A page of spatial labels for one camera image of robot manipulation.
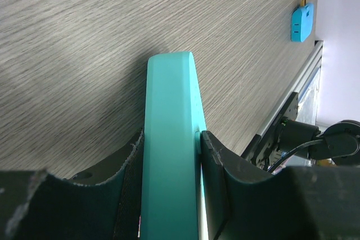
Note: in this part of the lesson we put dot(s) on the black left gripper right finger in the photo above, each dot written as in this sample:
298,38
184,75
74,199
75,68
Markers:
244,202

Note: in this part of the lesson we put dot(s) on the blue plug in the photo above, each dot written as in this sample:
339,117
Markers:
302,21

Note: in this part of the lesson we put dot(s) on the teal triangular power socket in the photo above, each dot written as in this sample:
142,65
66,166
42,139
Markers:
174,120

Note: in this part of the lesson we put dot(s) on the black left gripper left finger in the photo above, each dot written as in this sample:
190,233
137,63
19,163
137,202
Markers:
100,202

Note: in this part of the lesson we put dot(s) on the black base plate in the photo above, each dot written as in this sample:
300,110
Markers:
263,150

